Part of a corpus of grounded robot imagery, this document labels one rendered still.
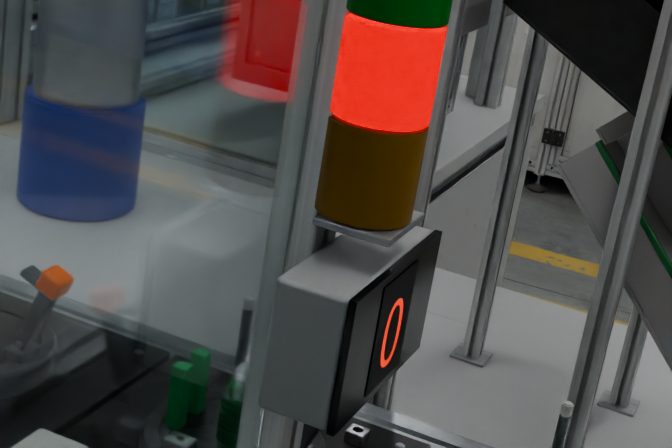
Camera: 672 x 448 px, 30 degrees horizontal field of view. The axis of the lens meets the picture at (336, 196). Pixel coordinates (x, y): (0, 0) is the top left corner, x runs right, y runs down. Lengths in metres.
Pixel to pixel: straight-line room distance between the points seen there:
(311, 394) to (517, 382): 0.82
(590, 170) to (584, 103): 3.84
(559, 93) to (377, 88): 4.28
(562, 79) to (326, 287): 4.28
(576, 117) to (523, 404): 3.57
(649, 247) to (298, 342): 0.48
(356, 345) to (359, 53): 0.14
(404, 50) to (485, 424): 0.77
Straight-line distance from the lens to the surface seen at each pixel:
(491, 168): 2.44
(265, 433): 0.68
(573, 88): 4.84
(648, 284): 1.03
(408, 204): 0.61
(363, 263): 0.62
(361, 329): 0.59
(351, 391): 0.61
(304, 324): 0.59
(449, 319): 1.52
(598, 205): 1.03
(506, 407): 1.35
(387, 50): 0.58
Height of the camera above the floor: 1.47
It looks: 19 degrees down
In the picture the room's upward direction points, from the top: 9 degrees clockwise
